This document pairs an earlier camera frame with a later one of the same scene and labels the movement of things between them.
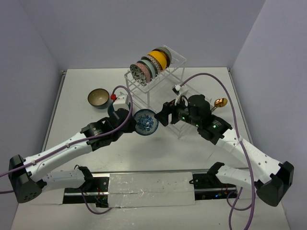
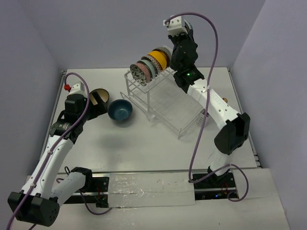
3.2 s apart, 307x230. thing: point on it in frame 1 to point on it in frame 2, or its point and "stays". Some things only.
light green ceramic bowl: x=150 y=67 stays
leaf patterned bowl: x=138 y=74 stays
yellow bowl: x=160 y=57 stays
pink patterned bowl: x=145 y=70 stays
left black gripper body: x=130 y=123 to x=93 y=109
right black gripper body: x=183 y=112 to x=176 y=40
